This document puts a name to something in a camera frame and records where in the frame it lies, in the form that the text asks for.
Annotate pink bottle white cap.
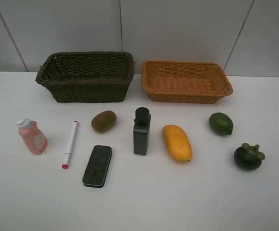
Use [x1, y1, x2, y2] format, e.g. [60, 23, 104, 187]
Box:
[16, 118, 48, 155]

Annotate dark green square bottle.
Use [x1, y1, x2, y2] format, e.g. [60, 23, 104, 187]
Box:
[133, 107, 151, 155]

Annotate orange wicker basket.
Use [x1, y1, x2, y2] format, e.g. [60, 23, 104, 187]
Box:
[142, 60, 233, 104]

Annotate brown kiwi fruit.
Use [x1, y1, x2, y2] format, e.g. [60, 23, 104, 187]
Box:
[91, 111, 117, 133]

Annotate yellow mango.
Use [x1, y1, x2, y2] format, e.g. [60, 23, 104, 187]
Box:
[162, 125, 193, 162]

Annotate dark mangosteen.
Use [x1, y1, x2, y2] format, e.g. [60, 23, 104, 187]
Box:
[234, 143, 266, 171]

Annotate white marker pink caps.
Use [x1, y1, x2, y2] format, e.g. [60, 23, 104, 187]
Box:
[62, 121, 79, 169]

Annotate dark brown wicker basket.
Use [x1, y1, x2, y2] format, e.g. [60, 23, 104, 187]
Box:
[36, 51, 135, 103]

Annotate green lime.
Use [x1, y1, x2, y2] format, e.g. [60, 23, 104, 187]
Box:
[209, 112, 233, 136]

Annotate dark felt board eraser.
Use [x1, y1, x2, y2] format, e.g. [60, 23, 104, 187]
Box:
[82, 145, 112, 188]

